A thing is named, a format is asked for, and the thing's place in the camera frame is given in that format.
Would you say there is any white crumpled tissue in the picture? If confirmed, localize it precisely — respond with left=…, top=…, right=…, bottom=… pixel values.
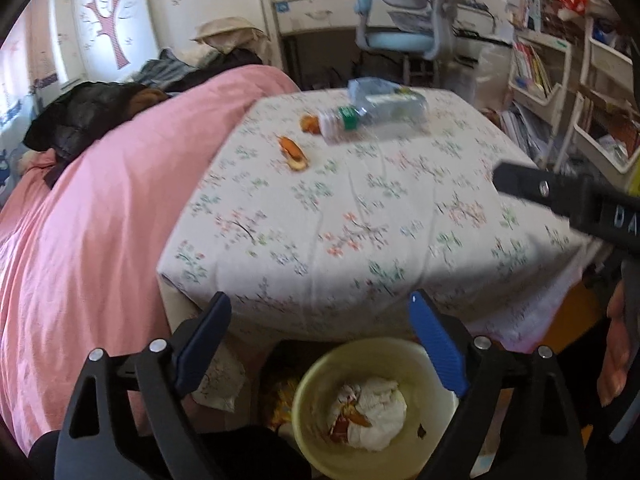
left=326, top=377, right=407, bottom=452

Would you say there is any small orange peel piece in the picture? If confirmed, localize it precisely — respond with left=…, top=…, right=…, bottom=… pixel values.
left=299, top=115, right=321, bottom=134

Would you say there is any black down jacket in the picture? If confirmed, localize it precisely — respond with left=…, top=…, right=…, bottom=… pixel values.
left=24, top=82, right=168, bottom=162

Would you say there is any pink duvet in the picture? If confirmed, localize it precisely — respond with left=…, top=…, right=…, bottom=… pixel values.
left=1, top=65, right=296, bottom=451

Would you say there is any beige hat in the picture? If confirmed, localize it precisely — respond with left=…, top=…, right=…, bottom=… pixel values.
left=192, top=16, right=271, bottom=61

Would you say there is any stack of books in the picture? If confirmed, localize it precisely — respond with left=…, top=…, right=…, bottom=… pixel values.
left=498, top=103, right=551, bottom=166

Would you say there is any floral white bed sheet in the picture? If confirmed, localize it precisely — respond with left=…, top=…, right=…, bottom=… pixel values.
left=157, top=90, right=601, bottom=351

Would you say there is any blue grey desk chair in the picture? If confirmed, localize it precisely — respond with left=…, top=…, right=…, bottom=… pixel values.
left=355, top=0, right=460, bottom=84

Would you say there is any yellow trash bin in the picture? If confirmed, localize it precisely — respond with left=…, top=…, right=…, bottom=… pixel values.
left=292, top=338, right=458, bottom=479

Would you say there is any long orange peel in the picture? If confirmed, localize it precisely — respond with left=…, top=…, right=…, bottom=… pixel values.
left=279, top=136, right=308, bottom=171

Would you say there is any person's right hand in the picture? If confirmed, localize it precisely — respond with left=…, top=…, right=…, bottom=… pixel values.
left=597, top=281, right=631, bottom=406

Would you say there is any clear plastic water bottle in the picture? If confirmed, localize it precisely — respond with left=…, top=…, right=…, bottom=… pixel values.
left=318, top=93, right=428, bottom=144

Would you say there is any patterned window curtain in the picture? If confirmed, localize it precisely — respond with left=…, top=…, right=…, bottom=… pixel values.
left=1, top=30, right=58, bottom=206

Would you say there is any pile of clothes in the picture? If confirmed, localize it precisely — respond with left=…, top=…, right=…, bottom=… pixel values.
left=130, top=48, right=262, bottom=94

